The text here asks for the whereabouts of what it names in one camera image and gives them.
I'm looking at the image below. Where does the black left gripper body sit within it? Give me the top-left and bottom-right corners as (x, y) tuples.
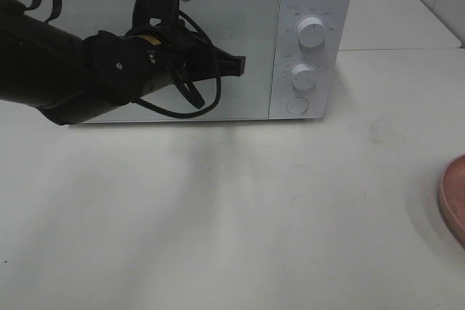
(145, 23), (222, 84)

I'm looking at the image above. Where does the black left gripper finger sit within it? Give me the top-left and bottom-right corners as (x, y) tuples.
(215, 48), (246, 77)

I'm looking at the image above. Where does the white microwave door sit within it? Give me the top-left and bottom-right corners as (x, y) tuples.
(6, 0), (283, 123)

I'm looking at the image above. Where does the white microwave knob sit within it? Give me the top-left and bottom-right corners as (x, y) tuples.
(296, 15), (327, 48)
(290, 64), (318, 91)

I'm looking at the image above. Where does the round white door button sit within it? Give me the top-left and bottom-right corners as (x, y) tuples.
(286, 97), (309, 118)

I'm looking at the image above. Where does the pink round plate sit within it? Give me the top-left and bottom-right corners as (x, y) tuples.
(437, 155), (464, 247)

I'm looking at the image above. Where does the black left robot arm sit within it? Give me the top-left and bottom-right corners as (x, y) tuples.
(1, 0), (246, 125)

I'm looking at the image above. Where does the white microwave oven body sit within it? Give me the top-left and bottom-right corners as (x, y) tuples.
(18, 0), (350, 123)

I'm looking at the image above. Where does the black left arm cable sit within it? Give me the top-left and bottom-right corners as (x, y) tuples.
(25, 0), (223, 119)

